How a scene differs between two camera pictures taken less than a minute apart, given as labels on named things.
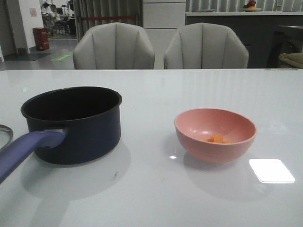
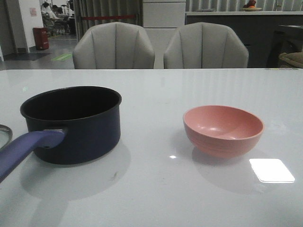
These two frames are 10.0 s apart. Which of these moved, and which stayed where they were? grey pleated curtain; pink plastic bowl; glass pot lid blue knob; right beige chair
Moved: pink plastic bowl
Stayed: right beige chair; grey pleated curtain; glass pot lid blue knob
